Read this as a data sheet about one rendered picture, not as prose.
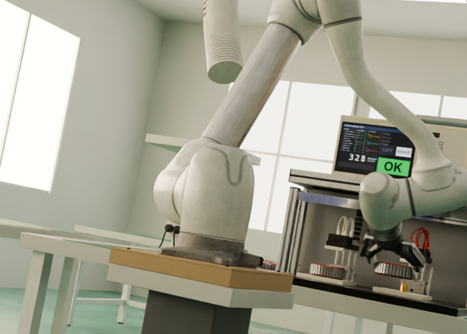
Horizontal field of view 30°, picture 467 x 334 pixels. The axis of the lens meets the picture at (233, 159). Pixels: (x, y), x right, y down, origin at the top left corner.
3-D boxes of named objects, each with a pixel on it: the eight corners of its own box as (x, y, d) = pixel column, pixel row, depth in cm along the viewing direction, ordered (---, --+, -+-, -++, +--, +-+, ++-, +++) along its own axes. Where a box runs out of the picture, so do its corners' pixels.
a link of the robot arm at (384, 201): (366, 237, 226) (417, 228, 224) (357, 202, 215) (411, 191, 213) (361, 204, 234) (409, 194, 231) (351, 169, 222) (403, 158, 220)
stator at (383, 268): (408, 280, 241) (411, 266, 241) (370, 272, 246) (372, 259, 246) (417, 280, 251) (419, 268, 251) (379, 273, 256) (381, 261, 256)
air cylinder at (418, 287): (422, 298, 271) (425, 280, 271) (399, 294, 274) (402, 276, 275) (425, 298, 276) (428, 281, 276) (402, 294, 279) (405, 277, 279)
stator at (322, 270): (341, 280, 265) (343, 268, 265) (306, 273, 268) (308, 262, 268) (347, 280, 275) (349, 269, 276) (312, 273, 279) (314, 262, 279)
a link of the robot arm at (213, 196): (192, 233, 192) (208, 135, 194) (165, 229, 208) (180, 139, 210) (258, 244, 198) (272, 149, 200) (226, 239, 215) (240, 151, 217)
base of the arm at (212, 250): (245, 269, 188) (249, 243, 189) (155, 253, 197) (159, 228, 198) (274, 271, 205) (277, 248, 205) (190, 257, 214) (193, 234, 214)
